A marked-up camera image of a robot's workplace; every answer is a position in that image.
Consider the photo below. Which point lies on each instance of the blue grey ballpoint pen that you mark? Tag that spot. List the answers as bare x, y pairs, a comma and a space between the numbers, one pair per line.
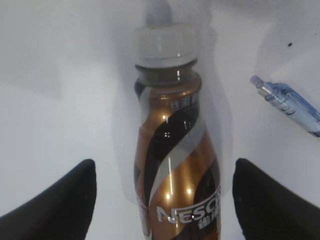
286, 100

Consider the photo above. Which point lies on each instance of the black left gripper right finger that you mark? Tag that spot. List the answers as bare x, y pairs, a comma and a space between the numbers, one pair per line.
266, 210

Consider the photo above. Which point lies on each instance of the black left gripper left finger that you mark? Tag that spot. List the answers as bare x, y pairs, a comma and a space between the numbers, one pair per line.
63, 211

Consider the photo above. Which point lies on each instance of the Nescafe coffee bottle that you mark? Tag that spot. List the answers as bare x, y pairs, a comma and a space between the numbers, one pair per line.
176, 172

